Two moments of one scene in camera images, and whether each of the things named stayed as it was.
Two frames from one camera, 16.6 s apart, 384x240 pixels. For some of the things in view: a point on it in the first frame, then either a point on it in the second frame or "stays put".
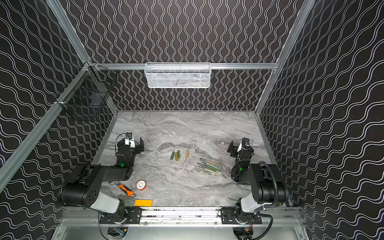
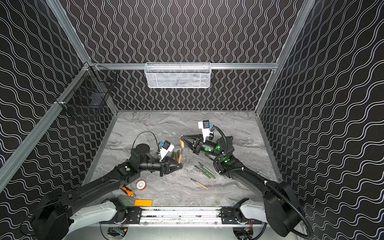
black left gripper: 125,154 to 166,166
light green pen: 212,165 to 209,172
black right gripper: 237,150 to 198,146
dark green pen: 208,167 to 203,172
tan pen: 214,163 to 181,156
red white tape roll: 141,185 stays put
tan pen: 215,172 to 199,183
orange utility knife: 125,189 stays put
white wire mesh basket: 178,75 stays put
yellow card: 143,203 stays put
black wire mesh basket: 87,94 stays put
